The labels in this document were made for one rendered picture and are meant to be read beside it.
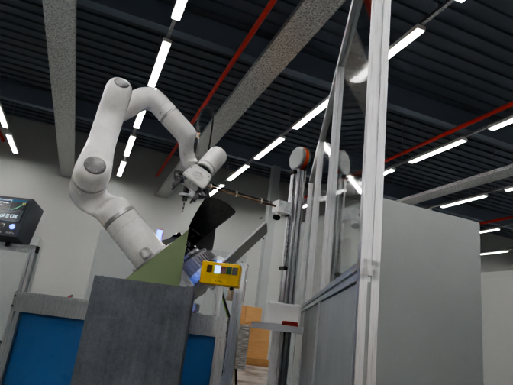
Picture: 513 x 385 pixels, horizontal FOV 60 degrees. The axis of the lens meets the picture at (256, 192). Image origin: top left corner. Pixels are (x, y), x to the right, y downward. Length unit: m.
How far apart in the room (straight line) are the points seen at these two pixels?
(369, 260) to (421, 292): 3.23
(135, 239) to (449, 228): 3.45
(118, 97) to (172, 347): 0.92
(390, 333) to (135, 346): 2.84
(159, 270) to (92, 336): 0.27
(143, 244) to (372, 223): 0.82
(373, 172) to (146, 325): 0.81
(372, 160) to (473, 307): 3.66
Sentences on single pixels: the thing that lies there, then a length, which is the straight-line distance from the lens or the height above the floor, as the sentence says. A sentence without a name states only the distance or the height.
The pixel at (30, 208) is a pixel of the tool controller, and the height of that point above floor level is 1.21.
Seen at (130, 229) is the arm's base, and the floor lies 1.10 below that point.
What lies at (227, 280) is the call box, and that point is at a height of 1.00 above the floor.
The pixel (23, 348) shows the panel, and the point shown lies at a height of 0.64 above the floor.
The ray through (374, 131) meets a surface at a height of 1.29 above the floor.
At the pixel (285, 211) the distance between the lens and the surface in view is 2.65.
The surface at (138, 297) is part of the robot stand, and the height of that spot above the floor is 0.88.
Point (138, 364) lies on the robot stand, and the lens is 1.42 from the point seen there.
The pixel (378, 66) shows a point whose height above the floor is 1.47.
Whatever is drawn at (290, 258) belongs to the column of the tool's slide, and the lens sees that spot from 2.62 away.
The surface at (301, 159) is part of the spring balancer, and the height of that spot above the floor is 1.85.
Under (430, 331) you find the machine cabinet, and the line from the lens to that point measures 4.23.
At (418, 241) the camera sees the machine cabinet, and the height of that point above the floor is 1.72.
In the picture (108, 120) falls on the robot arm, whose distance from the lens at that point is 1.75.
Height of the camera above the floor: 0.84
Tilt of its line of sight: 17 degrees up
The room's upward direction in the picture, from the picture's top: 7 degrees clockwise
